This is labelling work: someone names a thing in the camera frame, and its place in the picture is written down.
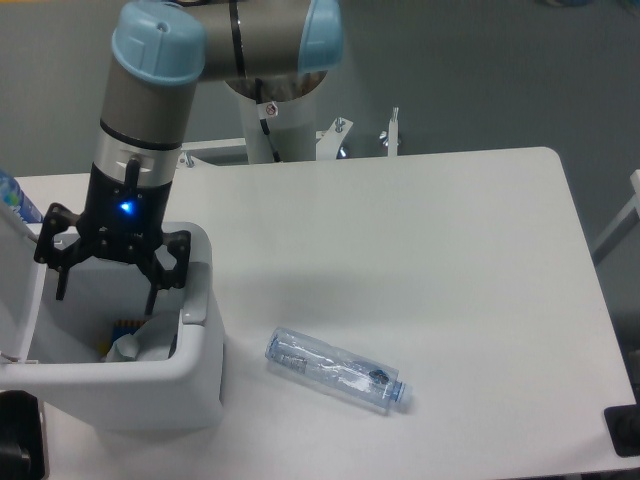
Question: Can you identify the white paper tissue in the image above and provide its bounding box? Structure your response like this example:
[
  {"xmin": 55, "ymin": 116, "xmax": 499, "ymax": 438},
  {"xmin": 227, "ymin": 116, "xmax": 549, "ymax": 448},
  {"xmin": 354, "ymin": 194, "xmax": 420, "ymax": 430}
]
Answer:
[{"xmin": 101, "ymin": 311, "xmax": 179, "ymax": 362}]

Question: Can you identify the white bracket with bolt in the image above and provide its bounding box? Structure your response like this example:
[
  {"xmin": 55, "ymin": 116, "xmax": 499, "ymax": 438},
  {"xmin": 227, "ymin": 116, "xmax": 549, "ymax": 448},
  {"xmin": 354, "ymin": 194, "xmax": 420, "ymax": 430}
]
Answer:
[
  {"xmin": 316, "ymin": 117, "xmax": 354, "ymax": 161},
  {"xmin": 378, "ymin": 106, "xmax": 401, "ymax": 157},
  {"xmin": 177, "ymin": 138, "xmax": 248, "ymax": 169}
]

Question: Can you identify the white bracket with bolt left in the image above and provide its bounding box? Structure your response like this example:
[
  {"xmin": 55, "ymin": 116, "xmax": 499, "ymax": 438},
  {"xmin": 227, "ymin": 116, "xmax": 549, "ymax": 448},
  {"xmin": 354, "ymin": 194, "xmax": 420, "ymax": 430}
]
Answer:
[{"xmin": 177, "ymin": 138, "xmax": 248, "ymax": 169}]

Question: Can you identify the clear plastic water bottle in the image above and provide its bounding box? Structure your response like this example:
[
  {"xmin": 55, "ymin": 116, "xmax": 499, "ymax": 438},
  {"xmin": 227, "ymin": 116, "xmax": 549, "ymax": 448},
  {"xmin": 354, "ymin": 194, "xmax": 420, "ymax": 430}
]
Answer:
[{"xmin": 264, "ymin": 327, "xmax": 414, "ymax": 415}]

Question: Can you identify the black clamp bottom right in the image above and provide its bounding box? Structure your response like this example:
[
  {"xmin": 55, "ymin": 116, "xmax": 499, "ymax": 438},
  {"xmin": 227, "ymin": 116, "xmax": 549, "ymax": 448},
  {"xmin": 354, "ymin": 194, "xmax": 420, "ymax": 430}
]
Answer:
[{"xmin": 604, "ymin": 404, "xmax": 639, "ymax": 458}]

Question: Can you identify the white trash can lid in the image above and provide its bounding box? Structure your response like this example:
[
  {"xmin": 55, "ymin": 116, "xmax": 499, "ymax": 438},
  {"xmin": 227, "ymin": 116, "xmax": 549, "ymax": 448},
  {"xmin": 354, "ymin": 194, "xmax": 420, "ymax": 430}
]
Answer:
[{"xmin": 1, "ymin": 201, "xmax": 46, "ymax": 364}]

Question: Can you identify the white metal frame right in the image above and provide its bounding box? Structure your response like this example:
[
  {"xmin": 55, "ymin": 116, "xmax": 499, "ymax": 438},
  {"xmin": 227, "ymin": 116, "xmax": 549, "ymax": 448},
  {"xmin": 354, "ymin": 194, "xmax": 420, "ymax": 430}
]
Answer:
[{"xmin": 591, "ymin": 169, "xmax": 639, "ymax": 266}]

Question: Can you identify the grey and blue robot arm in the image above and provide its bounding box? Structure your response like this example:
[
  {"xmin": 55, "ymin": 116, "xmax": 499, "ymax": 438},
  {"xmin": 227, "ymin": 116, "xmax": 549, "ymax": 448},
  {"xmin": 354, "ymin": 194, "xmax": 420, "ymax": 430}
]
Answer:
[{"xmin": 34, "ymin": 1, "xmax": 343, "ymax": 312}]

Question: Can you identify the blue and orange snack wrapper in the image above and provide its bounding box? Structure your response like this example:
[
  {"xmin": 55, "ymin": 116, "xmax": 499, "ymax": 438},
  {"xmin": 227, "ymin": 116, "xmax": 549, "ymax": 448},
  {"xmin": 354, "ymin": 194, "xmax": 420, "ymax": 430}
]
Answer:
[{"xmin": 97, "ymin": 320, "xmax": 147, "ymax": 357}]

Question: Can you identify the white bracket with bolt middle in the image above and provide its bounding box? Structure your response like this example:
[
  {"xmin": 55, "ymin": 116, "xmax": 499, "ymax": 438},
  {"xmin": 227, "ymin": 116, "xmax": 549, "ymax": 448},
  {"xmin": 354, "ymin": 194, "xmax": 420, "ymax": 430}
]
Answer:
[{"xmin": 316, "ymin": 117, "xmax": 354, "ymax": 161}]

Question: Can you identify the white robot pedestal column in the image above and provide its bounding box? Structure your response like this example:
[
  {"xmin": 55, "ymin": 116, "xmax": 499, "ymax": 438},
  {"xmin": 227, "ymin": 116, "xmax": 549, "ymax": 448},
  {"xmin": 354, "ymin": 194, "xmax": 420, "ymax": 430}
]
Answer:
[{"xmin": 226, "ymin": 71, "xmax": 327, "ymax": 164}]

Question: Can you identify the black device bottom left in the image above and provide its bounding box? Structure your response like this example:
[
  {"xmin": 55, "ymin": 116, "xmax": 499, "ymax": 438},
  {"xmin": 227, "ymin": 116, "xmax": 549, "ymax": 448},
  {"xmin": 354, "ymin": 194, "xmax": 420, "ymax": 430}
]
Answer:
[{"xmin": 1, "ymin": 390, "xmax": 47, "ymax": 479}]

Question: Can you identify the black cable on pedestal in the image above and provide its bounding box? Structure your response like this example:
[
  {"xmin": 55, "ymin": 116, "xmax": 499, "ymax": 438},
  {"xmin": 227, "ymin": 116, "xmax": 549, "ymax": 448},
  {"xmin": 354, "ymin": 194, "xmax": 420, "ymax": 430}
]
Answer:
[{"xmin": 253, "ymin": 77, "xmax": 283, "ymax": 164}]

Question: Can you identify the white plastic trash can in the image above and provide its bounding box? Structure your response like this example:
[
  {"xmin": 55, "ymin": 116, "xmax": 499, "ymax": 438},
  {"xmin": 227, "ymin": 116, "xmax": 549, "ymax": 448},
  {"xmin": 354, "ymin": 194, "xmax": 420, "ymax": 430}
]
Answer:
[{"xmin": 1, "ymin": 223, "xmax": 225, "ymax": 430}]

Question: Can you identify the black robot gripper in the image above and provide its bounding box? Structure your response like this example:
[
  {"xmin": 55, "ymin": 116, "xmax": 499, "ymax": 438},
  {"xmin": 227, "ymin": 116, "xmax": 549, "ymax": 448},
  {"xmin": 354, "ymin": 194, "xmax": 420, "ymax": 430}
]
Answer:
[{"xmin": 34, "ymin": 166, "xmax": 191, "ymax": 316}]

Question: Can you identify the white bracket with bolt right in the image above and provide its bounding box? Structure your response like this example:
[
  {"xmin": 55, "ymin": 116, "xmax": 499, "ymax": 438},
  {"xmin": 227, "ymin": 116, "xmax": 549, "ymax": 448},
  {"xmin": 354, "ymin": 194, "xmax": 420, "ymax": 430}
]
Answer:
[{"xmin": 378, "ymin": 106, "xmax": 401, "ymax": 157}]

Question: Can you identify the blue patterned cylinder can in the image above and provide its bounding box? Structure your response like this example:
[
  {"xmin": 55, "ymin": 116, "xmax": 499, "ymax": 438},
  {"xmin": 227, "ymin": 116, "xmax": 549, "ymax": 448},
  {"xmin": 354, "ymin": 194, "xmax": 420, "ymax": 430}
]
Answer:
[{"xmin": 1, "ymin": 170, "xmax": 43, "ymax": 224}]

